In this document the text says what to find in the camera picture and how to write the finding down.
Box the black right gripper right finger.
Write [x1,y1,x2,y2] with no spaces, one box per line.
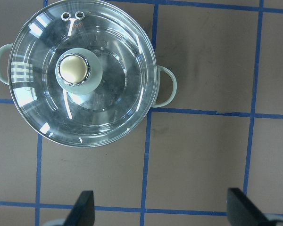
[226,188,269,226]

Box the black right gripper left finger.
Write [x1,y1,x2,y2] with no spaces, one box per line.
[63,191,95,226]

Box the glass pot lid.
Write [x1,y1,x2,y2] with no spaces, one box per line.
[8,0,158,147]

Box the mint green cooking pot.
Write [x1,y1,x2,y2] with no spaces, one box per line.
[0,43,177,108]

